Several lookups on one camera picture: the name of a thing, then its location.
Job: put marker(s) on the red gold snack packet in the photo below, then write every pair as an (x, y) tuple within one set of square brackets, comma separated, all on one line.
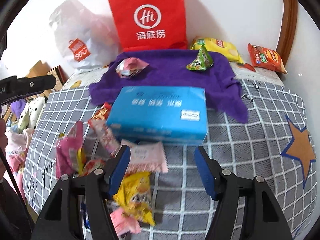
[(103, 112)]

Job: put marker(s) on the yellow triangular snack packet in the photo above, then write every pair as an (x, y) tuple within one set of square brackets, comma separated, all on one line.
[(134, 196)]

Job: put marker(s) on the red Haidilao bag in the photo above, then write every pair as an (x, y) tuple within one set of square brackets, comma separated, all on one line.
[(150, 24)]

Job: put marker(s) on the brown wooden door frame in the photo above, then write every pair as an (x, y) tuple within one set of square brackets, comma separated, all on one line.
[(288, 29)]

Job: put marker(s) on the strawberry print snack packet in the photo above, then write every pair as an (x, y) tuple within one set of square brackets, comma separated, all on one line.
[(105, 135)]

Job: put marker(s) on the light pink pastry packet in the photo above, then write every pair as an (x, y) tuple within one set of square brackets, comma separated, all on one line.
[(146, 158)]

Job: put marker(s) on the orange chips bag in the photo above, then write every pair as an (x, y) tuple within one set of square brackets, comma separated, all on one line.
[(262, 57)]

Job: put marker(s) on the green triangular snack packet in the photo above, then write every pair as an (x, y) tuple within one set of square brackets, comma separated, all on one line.
[(202, 62)]

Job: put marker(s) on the grey checked bed sheet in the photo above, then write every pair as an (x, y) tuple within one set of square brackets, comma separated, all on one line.
[(182, 208)]

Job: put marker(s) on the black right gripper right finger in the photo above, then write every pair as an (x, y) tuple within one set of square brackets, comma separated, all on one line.
[(263, 218)]

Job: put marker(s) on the silver pink packet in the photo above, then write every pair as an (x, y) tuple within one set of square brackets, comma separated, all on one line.
[(130, 67)]

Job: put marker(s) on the yellow chips bag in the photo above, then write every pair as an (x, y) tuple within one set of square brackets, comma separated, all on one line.
[(227, 49)]

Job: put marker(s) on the pink snack bag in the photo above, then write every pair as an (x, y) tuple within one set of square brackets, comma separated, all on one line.
[(70, 157)]

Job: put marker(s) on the purple towel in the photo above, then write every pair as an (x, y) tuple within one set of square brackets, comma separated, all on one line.
[(167, 67)]

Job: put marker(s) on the white Miniso shopping bag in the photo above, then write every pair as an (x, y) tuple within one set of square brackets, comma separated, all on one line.
[(86, 41)]

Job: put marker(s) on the blue tissue pack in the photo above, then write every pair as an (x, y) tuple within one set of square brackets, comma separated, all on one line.
[(170, 114)]

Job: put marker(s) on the wooden furniture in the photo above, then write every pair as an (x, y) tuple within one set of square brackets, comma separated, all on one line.
[(39, 69)]

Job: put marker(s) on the left hand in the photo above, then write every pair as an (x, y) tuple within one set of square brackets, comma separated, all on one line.
[(3, 145)]

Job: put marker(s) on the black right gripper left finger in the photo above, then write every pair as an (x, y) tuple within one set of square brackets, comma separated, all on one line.
[(60, 215)]

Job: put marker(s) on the brown patterned box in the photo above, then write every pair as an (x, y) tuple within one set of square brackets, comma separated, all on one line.
[(60, 77)]

